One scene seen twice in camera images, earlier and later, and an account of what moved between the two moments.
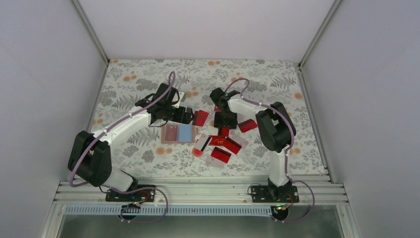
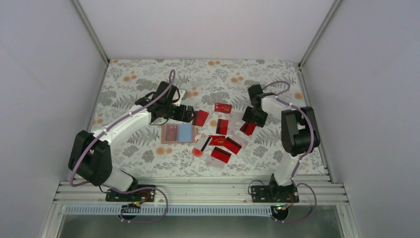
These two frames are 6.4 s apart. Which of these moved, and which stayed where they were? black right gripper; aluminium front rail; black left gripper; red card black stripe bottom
Moved: black right gripper
Stayed: aluminium front rail; black left gripper; red card black stripe bottom
